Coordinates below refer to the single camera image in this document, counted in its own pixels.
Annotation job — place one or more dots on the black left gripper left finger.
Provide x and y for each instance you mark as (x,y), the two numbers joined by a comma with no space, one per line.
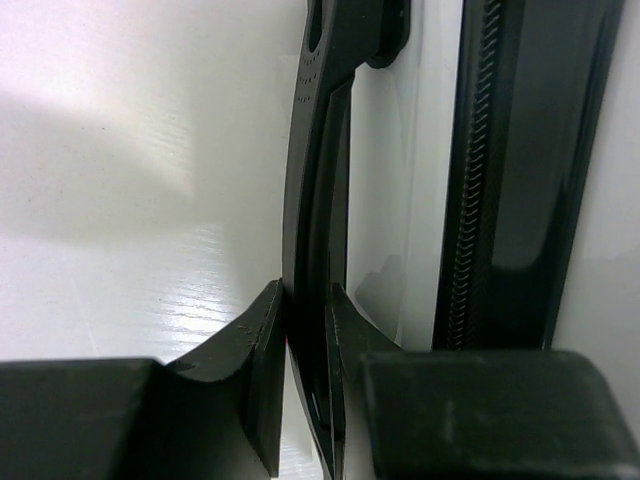
(213,413)

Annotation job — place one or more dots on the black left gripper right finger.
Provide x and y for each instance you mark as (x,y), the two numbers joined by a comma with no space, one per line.
(497,414)

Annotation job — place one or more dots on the black white kids suitcase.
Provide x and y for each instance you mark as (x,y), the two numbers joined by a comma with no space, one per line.
(447,168)

